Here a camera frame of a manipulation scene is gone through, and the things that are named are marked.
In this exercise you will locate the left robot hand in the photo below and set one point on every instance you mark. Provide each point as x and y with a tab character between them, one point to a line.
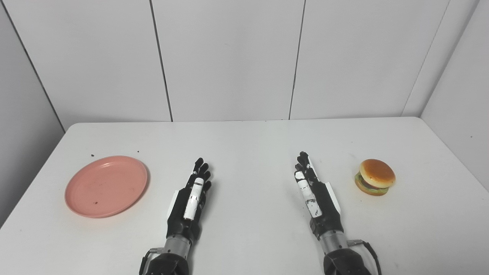
190	202

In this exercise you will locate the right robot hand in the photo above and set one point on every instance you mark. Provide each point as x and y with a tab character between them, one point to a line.
317	202

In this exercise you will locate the toy hamburger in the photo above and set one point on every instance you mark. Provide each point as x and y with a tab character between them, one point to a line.
375	177

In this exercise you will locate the pink round plate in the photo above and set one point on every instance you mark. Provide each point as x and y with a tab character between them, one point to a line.
106	186

